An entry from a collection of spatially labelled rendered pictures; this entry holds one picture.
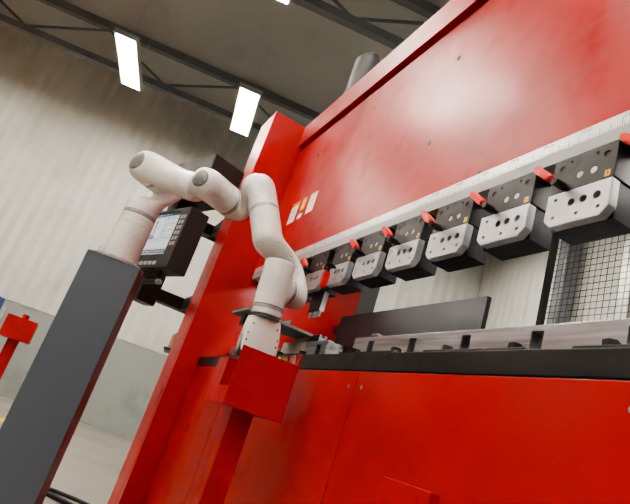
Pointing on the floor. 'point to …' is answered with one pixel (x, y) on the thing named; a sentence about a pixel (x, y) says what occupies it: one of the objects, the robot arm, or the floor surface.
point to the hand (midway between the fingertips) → (250, 375)
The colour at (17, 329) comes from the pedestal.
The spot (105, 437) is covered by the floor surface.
